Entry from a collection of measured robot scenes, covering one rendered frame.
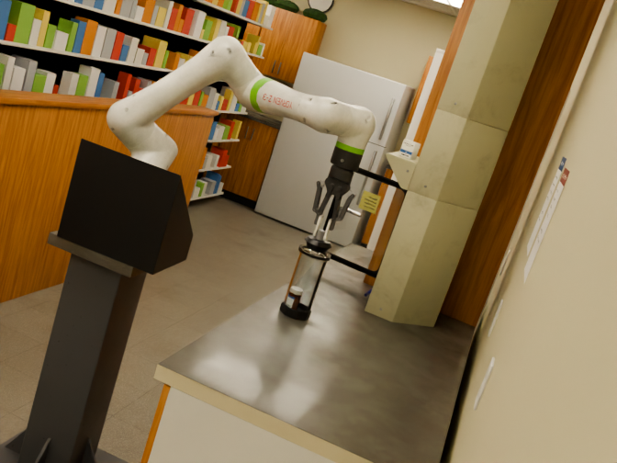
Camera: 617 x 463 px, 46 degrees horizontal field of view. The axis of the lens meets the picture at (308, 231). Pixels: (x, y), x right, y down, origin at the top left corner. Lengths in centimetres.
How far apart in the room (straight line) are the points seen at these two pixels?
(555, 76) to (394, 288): 100
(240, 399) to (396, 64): 677
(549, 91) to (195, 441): 185
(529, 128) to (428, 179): 53
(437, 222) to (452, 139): 30
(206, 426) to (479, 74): 147
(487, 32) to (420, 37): 569
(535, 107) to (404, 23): 547
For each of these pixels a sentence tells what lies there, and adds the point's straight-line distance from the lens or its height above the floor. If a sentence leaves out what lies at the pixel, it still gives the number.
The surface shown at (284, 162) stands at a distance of 786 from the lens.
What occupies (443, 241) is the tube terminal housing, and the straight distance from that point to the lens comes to 268.
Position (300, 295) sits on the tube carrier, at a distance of 235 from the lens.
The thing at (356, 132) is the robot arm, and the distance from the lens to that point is 224.
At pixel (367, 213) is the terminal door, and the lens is 297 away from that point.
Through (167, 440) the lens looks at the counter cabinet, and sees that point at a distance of 188.
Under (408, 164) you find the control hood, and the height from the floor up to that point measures 150.
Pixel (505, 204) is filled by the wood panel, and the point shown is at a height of 144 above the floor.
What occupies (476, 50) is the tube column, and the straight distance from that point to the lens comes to 259.
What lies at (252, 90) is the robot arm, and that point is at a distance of 247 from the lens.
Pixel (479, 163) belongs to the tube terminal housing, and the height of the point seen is 157.
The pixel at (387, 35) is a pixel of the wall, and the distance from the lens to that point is 833.
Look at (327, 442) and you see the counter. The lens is 173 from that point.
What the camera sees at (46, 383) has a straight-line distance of 278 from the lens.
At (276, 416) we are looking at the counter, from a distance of 175.
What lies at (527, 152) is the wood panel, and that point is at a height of 166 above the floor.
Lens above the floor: 173
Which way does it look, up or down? 13 degrees down
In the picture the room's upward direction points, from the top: 18 degrees clockwise
